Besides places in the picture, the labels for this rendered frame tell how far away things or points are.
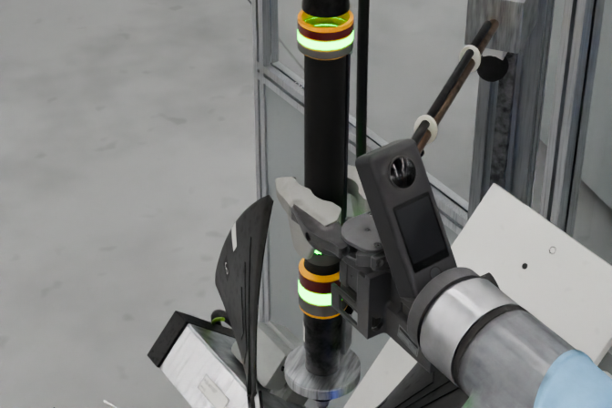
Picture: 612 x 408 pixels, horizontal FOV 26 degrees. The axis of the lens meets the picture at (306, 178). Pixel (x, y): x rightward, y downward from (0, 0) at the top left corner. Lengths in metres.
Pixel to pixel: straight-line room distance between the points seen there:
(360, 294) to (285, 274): 1.86
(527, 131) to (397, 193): 0.87
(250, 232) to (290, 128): 1.14
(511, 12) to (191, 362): 0.61
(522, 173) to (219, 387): 0.52
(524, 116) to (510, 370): 0.93
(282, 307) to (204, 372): 1.24
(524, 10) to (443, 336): 0.74
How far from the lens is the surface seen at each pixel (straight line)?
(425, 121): 1.40
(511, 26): 1.64
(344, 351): 1.24
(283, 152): 2.72
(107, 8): 5.25
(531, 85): 1.80
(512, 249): 1.63
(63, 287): 3.76
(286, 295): 2.93
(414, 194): 0.99
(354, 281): 1.07
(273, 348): 1.71
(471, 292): 0.97
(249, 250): 1.52
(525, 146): 1.85
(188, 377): 1.76
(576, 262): 1.58
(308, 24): 1.02
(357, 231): 1.04
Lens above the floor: 2.28
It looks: 33 degrees down
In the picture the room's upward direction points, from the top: straight up
